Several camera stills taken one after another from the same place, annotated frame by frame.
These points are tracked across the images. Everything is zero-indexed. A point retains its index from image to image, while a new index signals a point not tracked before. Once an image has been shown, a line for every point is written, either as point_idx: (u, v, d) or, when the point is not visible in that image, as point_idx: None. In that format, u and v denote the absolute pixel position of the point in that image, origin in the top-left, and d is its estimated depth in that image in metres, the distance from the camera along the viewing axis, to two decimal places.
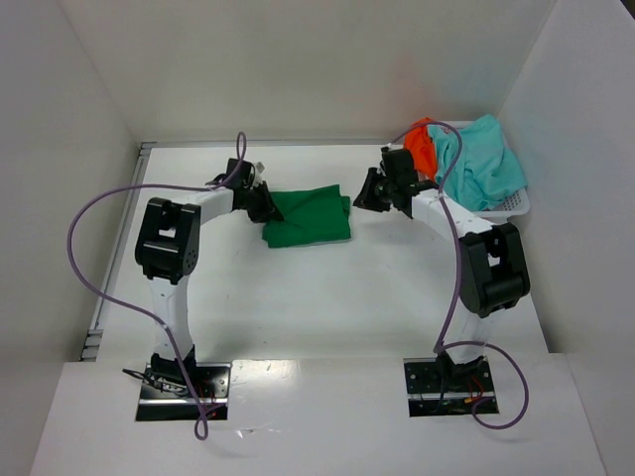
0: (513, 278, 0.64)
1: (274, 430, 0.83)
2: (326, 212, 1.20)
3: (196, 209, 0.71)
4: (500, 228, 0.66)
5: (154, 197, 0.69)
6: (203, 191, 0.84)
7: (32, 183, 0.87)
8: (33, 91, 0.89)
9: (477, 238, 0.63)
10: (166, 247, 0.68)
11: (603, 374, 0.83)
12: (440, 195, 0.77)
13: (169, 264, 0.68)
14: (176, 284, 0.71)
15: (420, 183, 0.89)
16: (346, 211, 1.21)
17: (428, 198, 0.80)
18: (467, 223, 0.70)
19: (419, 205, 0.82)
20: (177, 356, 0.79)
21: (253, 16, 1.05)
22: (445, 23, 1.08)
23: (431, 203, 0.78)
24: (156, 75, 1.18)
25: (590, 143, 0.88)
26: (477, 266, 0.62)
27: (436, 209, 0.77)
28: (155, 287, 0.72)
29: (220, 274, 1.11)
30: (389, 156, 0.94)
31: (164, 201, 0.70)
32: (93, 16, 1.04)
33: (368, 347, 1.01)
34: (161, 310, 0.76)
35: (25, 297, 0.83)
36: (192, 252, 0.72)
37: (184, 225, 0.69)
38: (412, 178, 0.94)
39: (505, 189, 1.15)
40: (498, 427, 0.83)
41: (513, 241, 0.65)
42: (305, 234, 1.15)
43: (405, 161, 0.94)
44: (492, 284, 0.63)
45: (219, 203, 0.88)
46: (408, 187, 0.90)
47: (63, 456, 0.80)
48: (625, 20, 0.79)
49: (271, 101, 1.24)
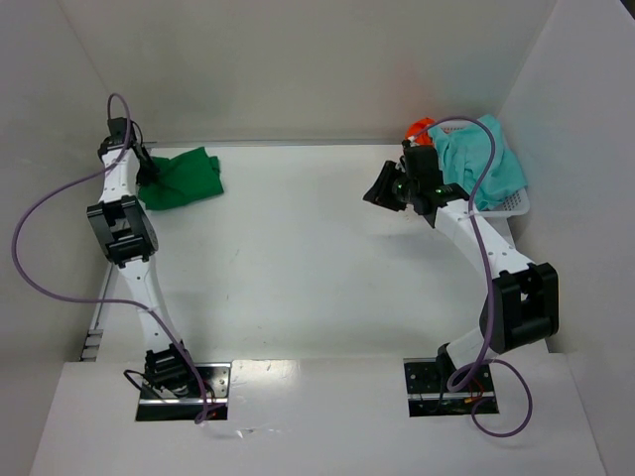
0: (541, 321, 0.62)
1: (274, 430, 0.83)
2: (195, 172, 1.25)
3: (135, 198, 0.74)
4: (536, 270, 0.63)
5: (90, 207, 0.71)
6: (114, 170, 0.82)
7: (31, 182, 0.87)
8: (31, 92, 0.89)
9: (513, 281, 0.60)
10: (129, 239, 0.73)
11: (602, 374, 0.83)
12: (471, 212, 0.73)
13: (138, 248, 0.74)
14: (148, 260, 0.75)
15: (447, 190, 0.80)
16: (215, 170, 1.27)
17: (455, 214, 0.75)
18: (501, 257, 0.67)
19: (444, 219, 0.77)
20: (172, 341, 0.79)
21: (252, 16, 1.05)
22: (445, 22, 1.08)
23: (459, 221, 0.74)
24: (156, 77, 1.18)
25: (590, 142, 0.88)
26: (509, 309, 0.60)
27: (464, 229, 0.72)
28: (129, 271, 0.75)
29: (218, 275, 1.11)
30: (410, 154, 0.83)
31: (101, 205, 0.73)
32: (93, 16, 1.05)
33: (369, 348, 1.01)
34: (141, 297, 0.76)
35: (25, 296, 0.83)
36: (152, 230, 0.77)
37: (132, 216, 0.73)
38: (437, 180, 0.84)
39: (505, 189, 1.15)
40: (501, 435, 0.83)
41: (549, 285, 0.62)
42: (182, 193, 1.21)
43: (428, 161, 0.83)
44: (519, 325, 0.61)
45: (132, 170, 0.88)
46: (433, 191, 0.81)
47: (63, 456, 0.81)
48: (624, 19, 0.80)
49: (270, 100, 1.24)
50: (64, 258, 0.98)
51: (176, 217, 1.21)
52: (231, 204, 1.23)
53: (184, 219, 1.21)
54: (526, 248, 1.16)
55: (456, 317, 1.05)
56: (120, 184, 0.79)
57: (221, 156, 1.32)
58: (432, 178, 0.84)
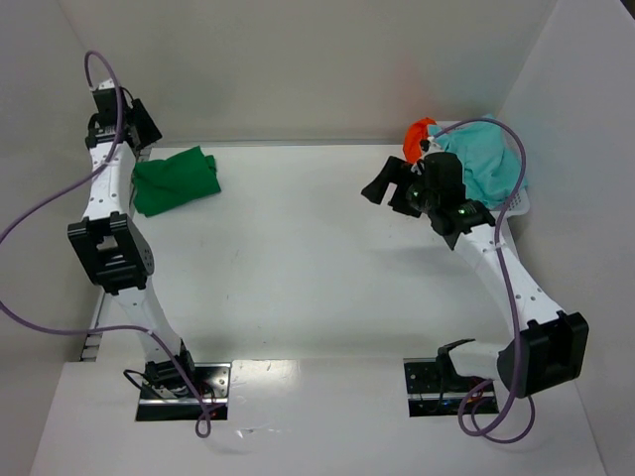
0: (565, 370, 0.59)
1: (274, 429, 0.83)
2: (187, 172, 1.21)
3: (126, 218, 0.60)
4: (565, 320, 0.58)
5: (70, 227, 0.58)
6: (104, 170, 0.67)
7: (30, 182, 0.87)
8: (30, 91, 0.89)
9: (540, 333, 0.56)
10: (121, 266, 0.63)
11: (602, 374, 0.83)
12: (498, 246, 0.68)
13: (132, 277, 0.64)
14: (144, 288, 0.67)
15: (470, 211, 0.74)
16: (211, 170, 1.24)
17: (481, 244, 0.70)
18: (529, 302, 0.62)
19: (467, 247, 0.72)
20: (170, 358, 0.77)
21: (252, 16, 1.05)
22: (445, 22, 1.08)
23: (484, 253, 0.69)
24: (155, 76, 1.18)
25: (591, 143, 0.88)
26: (535, 363, 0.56)
27: (492, 264, 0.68)
28: (124, 298, 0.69)
29: (218, 275, 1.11)
30: (434, 166, 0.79)
31: (86, 224, 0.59)
32: (92, 16, 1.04)
33: (368, 347, 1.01)
34: (139, 318, 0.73)
35: (24, 296, 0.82)
36: (145, 250, 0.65)
37: (122, 241, 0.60)
38: (458, 195, 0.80)
39: (504, 189, 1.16)
40: (504, 441, 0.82)
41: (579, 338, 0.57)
42: (180, 196, 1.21)
43: (451, 175, 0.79)
44: (543, 377, 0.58)
45: (126, 168, 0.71)
46: (454, 211, 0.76)
47: (63, 456, 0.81)
48: (624, 20, 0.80)
49: (270, 100, 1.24)
50: (63, 258, 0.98)
51: (176, 216, 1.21)
52: (230, 205, 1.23)
53: (184, 219, 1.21)
54: (526, 248, 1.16)
55: (455, 317, 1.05)
56: (110, 195, 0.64)
57: (221, 156, 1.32)
58: (453, 192, 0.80)
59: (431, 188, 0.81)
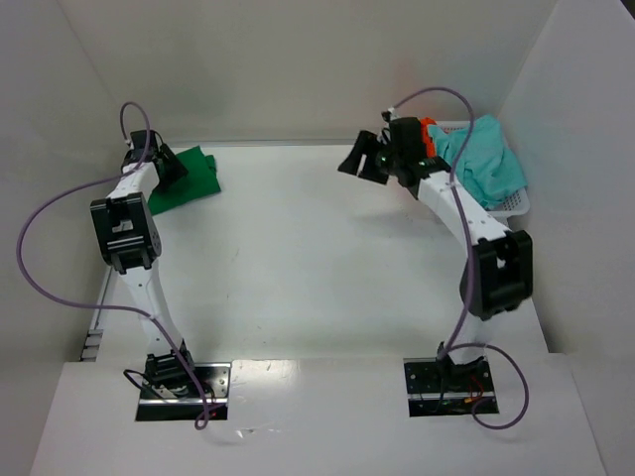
0: (517, 285, 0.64)
1: (275, 430, 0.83)
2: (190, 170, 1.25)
3: (140, 195, 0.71)
4: (512, 237, 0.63)
5: (94, 201, 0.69)
6: (130, 176, 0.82)
7: (29, 182, 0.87)
8: (29, 91, 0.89)
9: (488, 248, 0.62)
10: (130, 239, 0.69)
11: (602, 375, 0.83)
12: (453, 183, 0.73)
13: (140, 253, 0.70)
14: (150, 268, 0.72)
15: (430, 163, 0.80)
16: (212, 169, 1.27)
17: (438, 186, 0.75)
18: (480, 226, 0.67)
19: (427, 190, 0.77)
20: (171, 347, 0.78)
21: (251, 16, 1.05)
22: (445, 22, 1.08)
23: (442, 192, 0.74)
24: (155, 76, 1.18)
25: (590, 143, 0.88)
26: (487, 276, 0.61)
27: (446, 199, 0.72)
28: (131, 278, 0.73)
29: (218, 274, 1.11)
30: (396, 126, 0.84)
31: (106, 200, 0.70)
32: (92, 16, 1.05)
33: (368, 347, 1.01)
34: (143, 302, 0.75)
35: (24, 297, 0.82)
36: (155, 233, 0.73)
37: (135, 215, 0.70)
38: (421, 153, 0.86)
39: (505, 189, 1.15)
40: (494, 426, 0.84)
41: (525, 250, 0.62)
42: (181, 195, 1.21)
43: (413, 134, 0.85)
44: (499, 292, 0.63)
45: (147, 179, 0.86)
46: (416, 165, 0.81)
47: (62, 457, 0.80)
48: (623, 21, 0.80)
49: (270, 100, 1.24)
50: (63, 258, 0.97)
51: (177, 216, 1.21)
52: (231, 204, 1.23)
53: (184, 219, 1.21)
54: None
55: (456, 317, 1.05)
56: (132, 186, 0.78)
57: (221, 155, 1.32)
58: (416, 150, 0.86)
59: (397, 149, 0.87)
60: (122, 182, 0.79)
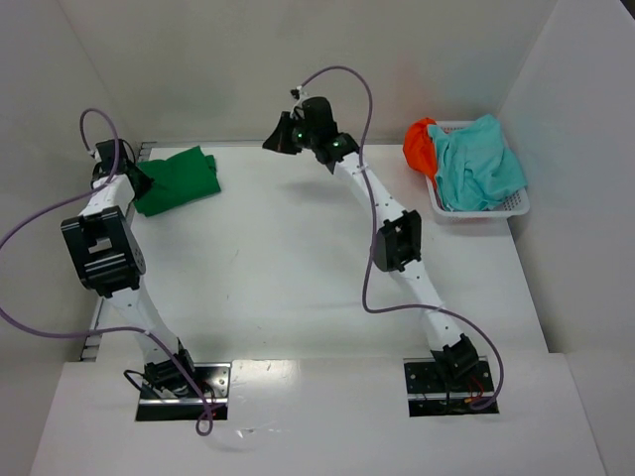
0: (410, 247, 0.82)
1: (275, 430, 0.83)
2: (190, 171, 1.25)
3: (116, 208, 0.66)
4: (407, 217, 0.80)
5: (65, 221, 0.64)
6: (102, 190, 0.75)
7: (29, 182, 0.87)
8: (29, 92, 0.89)
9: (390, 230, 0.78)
10: (111, 261, 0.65)
11: (602, 375, 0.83)
12: (363, 169, 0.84)
13: (124, 274, 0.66)
14: (138, 287, 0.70)
15: (343, 143, 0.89)
16: (211, 169, 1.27)
17: (351, 170, 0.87)
18: (384, 207, 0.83)
19: (342, 173, 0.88)
20: (169, 356, 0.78)
21: (251, 16, 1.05)
22: (445, 23, 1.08)
23: (354, 176, 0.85)
24: (155, 77, 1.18)
25: (590, 143, 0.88)
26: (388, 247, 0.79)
27: (359, 183, 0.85)
28: (118, 299, 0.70)
29: (218, 275, 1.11)
30: (310, 110, 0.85)
31: (79, 218, 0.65)
32: (92, 16, 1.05)
33: (368, 347, 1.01)
34: (135, 320, 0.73)
35: (23, 297, 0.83)
36: (137, 249, 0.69)
37: (114, 232, 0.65)
38: (332, 130, 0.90)
39: (505, 189, 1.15)
40: (479, 407, 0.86)
41: (416, 226, 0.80)
42: (180, 198, 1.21)
43: (325, 115, 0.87)
44: (398, 253, 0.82)
45: (122, 193, 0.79)
46: (331, 144, 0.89)
47: (62, 457, 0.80)
48: (624, 21, 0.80)
49: (270, 100, 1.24)
50: (62, 258, 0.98)
51: (177, 216, 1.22)
52: (230, 204, 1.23)
53: (184, 219, 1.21)
54: (526, 248, 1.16)
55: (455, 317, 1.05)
56: (106, 201, 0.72)
57: (222, 155, 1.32)
58: (327, 127, 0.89)
59: (310, 128, 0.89)
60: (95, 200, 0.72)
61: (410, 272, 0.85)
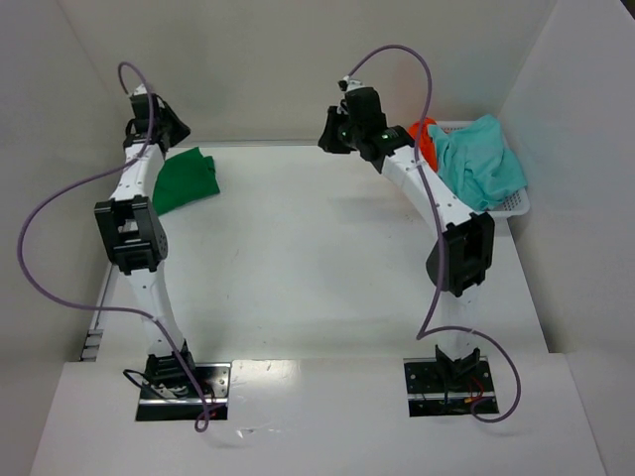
0: (479, 261, 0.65)
1: (274, 430, 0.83)
2: (190, 171, 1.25)
3: (147, 199, 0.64)
4: (476, 219, 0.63)
5: (98, 203, 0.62)
6: (133, 167, 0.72)
7: (30, 182, 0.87)
8: (30, 92, 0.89)
9: (456, 233, 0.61)
10: (135, 245, 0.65)
11: (601, 375, 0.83)
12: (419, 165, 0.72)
13: (146, 257, 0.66)
14: (156, 271, 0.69)
15: (393, 136, 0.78)
16: (211, 170, 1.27)
17: (404, 165, 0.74)
18: (446, 209, 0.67)
19: (391, 168, 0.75)
20: (172, 350, 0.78)
21: (252, 16, 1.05)
22: (445, 23, 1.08)
23: (408, 173, 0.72)
24: (156, 77, 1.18)
25: (590, 143, 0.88)
26: (452, 257, 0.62)
27: (415, 180, 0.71)
28: (134, 280, 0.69)
29: (217, 275, 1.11)
30: (352, 99, 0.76)
31: (110, 202, 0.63)
32: (93, 17, 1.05)
33: (368, 347, 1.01)
34: (147, 304, 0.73)
35: (24, 297, 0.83)
36: (163, 235, 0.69)
37: (142, 220, 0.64)
38: (380, 123, 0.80)
39: (505, 189, 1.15)
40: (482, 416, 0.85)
41: (488, 232, 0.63)
42: (180, 196, 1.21)
43: (372, 103, 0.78)
44: (465, 271, 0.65)
45: (154, 168, 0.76)
46: (379, 137, 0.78)
47: (61, 458, 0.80)
48: (622, 22, 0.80)
49: (271, 100, 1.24)
50: (62, 258, 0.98)
51: (177, 216, 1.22)
52: (231, 205, 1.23)
53: (183, 218, 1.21)
54: (526, 248, 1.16)
55: None
56: (137, 183, 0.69)
57: (221, 156, 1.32)
58: (375, 118, 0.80)
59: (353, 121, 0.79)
60: (124, 179, 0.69)
61: (462, 297, 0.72)
